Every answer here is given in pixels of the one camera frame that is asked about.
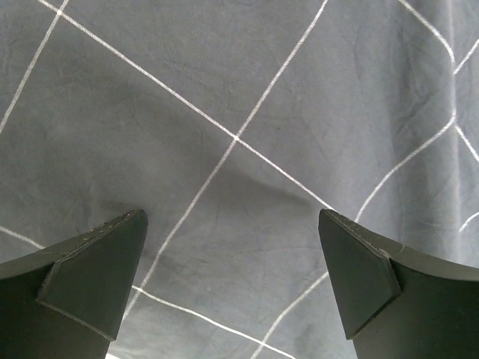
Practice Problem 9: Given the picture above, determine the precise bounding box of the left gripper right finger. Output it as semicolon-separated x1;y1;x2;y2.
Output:
318;209;478;359

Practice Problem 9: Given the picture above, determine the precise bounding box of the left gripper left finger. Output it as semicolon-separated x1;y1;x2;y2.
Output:
1;209;148;358

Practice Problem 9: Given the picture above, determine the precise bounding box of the dark grey checked pillowcase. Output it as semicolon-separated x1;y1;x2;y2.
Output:
1;1;478;358

